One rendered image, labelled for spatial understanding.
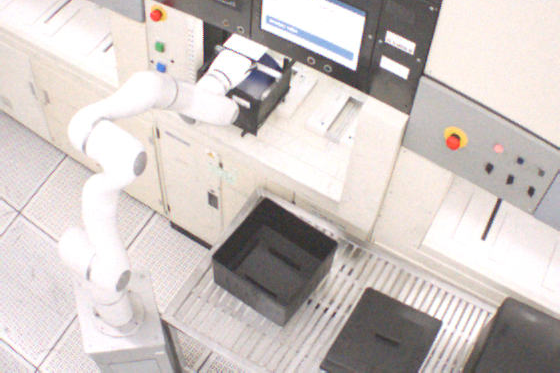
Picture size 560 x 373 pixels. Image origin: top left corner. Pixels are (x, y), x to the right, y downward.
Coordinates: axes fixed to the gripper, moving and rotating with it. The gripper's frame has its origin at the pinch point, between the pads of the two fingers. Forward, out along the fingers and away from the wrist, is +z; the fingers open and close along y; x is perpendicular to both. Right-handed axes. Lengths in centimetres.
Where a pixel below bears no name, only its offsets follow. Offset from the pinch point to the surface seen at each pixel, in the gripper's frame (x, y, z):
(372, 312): -39, 69, -39
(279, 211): -35, 28, -25
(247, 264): -48, 26, -40
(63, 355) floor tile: -125, -37, -95
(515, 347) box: -24, 116, -36
